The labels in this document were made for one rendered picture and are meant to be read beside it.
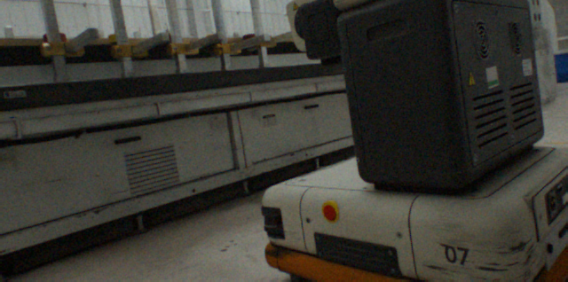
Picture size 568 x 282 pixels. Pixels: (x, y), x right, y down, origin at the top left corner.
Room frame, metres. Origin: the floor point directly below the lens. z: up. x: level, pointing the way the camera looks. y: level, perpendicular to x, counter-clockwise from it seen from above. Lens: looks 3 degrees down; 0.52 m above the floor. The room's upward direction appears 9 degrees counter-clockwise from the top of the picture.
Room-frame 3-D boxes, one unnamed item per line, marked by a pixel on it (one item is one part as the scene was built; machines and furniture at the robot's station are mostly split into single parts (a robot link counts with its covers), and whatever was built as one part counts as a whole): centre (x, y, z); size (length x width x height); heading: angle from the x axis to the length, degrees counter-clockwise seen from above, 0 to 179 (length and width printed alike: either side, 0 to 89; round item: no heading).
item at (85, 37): (1.50, 0.71, 0.82); 0.43 x 0.03 x 0.04; 43
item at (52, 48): (1.54, 0.77, 0.82); 0.14 x 0.06 x 0.05; 133
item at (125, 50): (1.71, 0.58, 0.81); 0.14 x 0.06 x 0.05; 133
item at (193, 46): (1.84, 0.34, 0.81); 0.43 x 0.03 x 0.04; 43
